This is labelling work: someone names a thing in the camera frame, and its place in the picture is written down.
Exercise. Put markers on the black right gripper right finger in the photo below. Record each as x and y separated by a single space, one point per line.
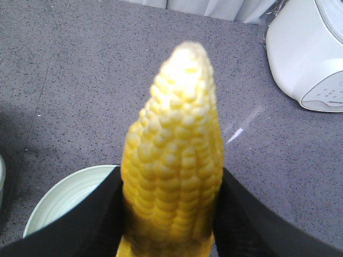
243 226

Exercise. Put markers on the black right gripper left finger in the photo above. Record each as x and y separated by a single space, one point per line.
92 228

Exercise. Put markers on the mint green round plate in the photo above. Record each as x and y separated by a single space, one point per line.
65 195

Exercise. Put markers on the white rice cooker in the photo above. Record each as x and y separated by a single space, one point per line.
304 50

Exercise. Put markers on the grey pleated curtain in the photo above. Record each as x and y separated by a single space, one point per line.
244 11

